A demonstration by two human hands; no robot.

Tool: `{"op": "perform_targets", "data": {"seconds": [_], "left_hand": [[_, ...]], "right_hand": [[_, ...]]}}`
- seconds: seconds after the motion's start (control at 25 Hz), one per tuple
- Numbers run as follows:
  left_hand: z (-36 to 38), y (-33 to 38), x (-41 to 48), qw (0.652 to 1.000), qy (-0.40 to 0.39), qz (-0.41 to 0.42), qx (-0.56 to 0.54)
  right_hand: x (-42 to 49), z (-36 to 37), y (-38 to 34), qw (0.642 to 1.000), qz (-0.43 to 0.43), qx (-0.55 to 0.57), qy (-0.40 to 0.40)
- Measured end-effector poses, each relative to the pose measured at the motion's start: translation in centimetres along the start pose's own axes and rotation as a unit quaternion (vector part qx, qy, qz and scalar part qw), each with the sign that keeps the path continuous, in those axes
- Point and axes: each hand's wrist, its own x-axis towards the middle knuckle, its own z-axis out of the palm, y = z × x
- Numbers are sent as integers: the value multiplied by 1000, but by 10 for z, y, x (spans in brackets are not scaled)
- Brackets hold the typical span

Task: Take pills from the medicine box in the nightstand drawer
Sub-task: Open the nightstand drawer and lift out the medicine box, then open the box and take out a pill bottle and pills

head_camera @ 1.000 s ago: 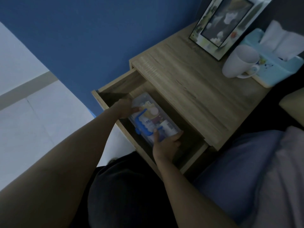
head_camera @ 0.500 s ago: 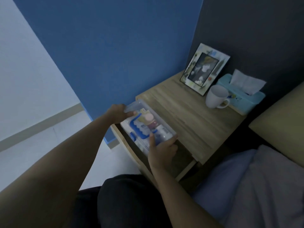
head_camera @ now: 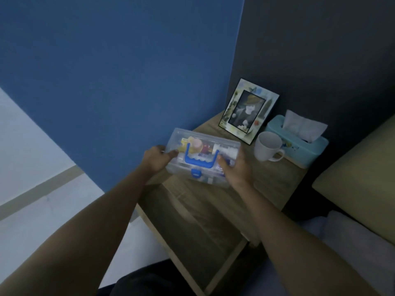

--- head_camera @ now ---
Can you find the person's left hand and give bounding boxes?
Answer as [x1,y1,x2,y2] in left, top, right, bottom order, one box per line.
[142,145,179,176]

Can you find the person's right hand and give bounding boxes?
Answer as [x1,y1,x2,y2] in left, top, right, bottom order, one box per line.
[217,150,254,190]

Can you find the clear plastic box blue handle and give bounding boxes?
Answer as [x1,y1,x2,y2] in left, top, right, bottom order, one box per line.
[164,128,241,188]

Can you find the person's right forearm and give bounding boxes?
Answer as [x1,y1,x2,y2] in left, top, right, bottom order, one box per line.
[238,183,380,296]

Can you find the person's left forearm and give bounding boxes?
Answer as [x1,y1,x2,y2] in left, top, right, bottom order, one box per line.
[0,165,155,296]

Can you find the white mug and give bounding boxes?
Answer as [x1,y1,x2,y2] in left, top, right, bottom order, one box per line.
[254,131,285,162]

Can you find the wooden bedside table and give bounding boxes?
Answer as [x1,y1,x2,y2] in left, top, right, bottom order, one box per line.
[136,110,309,296]

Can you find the light blue tissue box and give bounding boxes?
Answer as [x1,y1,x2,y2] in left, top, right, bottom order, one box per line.
[265,115,329,169]

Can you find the white tissue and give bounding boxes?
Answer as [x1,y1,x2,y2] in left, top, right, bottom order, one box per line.
[282,110,328,143]

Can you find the person's dark trousers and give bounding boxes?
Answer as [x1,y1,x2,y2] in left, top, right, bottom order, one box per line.
[98,259,201,296]

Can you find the beige headboard cushion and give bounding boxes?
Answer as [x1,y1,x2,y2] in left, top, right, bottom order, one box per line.
[312,114,395,245]

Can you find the white pillow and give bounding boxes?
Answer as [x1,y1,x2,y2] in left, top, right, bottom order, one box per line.
[321,210,395,296]

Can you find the floral picture frame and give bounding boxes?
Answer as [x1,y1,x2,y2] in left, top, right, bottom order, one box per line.
[218,78,280,145]

